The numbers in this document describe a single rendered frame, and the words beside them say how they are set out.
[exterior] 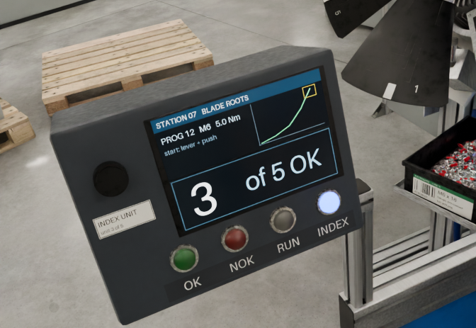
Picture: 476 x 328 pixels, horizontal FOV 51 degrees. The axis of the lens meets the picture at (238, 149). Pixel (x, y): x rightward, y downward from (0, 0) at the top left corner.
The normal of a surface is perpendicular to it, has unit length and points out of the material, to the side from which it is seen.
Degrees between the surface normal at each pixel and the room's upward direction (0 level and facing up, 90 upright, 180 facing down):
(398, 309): 90
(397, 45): 51
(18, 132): 90
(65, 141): 75
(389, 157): 1
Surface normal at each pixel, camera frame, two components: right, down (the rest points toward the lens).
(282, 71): 0.32, 0.22
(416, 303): 0.37, 0.45
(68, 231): -0.15, -0.84
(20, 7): 0.57, 0.37
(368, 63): -0.47, -0.09
